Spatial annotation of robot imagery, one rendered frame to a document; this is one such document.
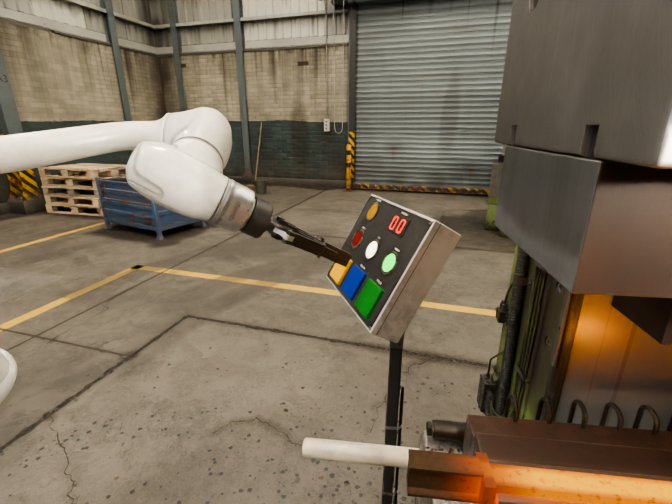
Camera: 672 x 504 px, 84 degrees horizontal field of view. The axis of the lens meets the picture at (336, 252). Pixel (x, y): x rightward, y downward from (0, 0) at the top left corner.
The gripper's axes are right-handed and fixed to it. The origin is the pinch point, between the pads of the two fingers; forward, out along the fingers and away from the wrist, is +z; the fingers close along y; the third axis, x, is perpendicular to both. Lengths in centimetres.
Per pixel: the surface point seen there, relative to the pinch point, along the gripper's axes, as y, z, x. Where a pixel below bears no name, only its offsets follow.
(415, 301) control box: 6.9, 19.4, -0.9
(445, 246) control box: 6.9, 18.8, 12.7
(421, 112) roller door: -642, 315, 241
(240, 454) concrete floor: -63, 35, -109
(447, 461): 44.3, 4.8, -9.6
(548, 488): 50, 13, -6
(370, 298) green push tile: 1.4, 12.5, -5.6
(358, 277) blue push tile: -8.0, 12.5, -4.1
